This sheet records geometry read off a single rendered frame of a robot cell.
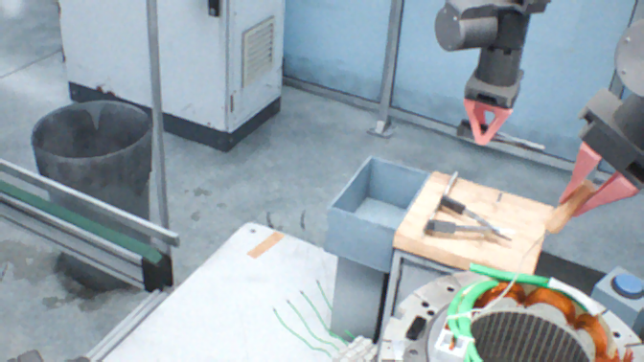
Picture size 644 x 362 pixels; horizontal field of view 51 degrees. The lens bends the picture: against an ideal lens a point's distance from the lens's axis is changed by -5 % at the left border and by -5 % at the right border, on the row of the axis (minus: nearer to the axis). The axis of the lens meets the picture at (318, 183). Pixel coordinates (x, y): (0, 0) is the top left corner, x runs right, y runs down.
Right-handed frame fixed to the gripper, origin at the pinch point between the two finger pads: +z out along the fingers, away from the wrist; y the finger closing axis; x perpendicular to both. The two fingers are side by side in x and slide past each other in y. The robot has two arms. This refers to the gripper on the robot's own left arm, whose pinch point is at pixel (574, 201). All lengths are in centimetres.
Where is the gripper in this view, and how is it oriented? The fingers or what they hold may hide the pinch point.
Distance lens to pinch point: 67.5
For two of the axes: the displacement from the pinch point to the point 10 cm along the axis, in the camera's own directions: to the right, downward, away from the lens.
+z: -4.2, 6.6, 6.3
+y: 7.1, 6.7, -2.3
